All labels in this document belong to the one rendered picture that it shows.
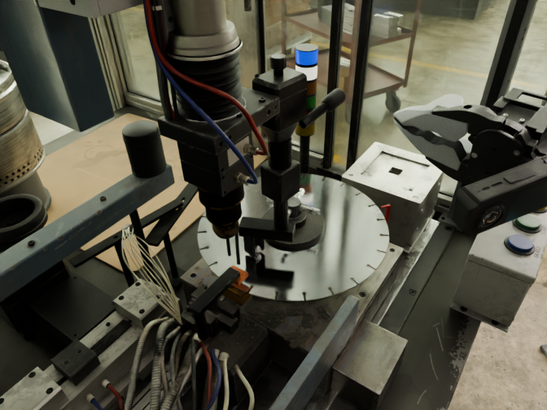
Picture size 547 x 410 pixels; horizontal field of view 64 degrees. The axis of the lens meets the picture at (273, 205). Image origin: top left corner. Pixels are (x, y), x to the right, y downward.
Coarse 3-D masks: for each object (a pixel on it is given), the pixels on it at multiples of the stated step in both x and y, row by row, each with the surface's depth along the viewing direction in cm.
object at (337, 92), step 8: (328, 96) 54; (336, 96) 54; (344, 96) 55; (320, 104) 54; (328, 104) 54; (336, 104) 55; (312, 112) 53; (320, 112) 53; (304, 120) 52; (312, 120) 53; (304, 128) 53
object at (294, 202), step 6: (300, 192) 75; (294, 198) 73; (288, 204) 72; (294, 204) 72; (300, 204) 72; (288, 210) 72; (294, 210) 72; (300, 210) 72; (306, 210) 72; (312, 210) 72; (318, 210) 71; (288, 216) 71; (294, 216) 73
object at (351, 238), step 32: (256, 192) 84; (320, 192) 84; (352, 192) 83; (352, 224) 76; (384, 224) 76; (224, 256) 70; (256, 256) 70; (288, 256) 70; (320, 256) 70; (352, 256) 70; (384, 256) 70; (256, 288) 65; (288, 288) 65; (320, 288) 65
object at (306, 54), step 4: (300, 44) 88; (304, 44) 88; (308, 44) 88; (312, 44) 88; (296, 48) 86; (300, 48) 86; (304, 48) 86; (308, 48) 86; (312, 48) 86; (316, 48) 86; (296, 52) 87; (300, 52) 86; (304, 52) 85; (308, 52) 85; (312, 52) 85; (316, 52) 86; (296, 56) 87; (300, 56) 86; (304, 56) 86; (308, 56) 86; (312, 56) 86; (316, 56) 87; (296, 60) 88; (300, 60) 87; (304, 60) 86; (308, 60) 86; (312, 60) 86; (316, 60) 87; (300, 64) 87; (304, 64) 87; (308, 64) 87; (312, 64) 87
